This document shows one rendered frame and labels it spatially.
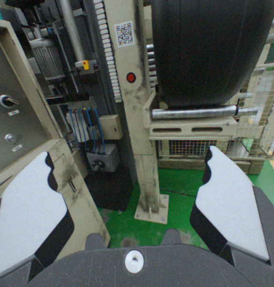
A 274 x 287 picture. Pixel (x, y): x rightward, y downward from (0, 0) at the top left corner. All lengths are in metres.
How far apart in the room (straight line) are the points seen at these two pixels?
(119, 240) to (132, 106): 0.98
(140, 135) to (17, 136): 0.53
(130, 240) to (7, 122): 1.05
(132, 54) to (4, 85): 0.46
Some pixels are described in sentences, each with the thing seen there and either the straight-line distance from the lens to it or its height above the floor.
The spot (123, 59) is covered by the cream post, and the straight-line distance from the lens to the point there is 0.71.
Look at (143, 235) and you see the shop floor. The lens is 1.25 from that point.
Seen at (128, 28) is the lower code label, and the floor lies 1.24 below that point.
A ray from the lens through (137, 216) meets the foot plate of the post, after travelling 1.31.
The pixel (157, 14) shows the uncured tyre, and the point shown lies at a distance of 0.51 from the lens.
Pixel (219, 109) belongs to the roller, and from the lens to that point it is 0.66.
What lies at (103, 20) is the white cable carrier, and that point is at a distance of 0.76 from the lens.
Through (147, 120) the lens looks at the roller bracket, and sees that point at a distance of 0.62.
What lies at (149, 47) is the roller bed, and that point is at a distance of 1.10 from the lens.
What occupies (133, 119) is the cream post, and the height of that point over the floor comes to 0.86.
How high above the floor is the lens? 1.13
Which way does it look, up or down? 31 degrees down
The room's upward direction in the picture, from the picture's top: 9 degrees counter-clockwise
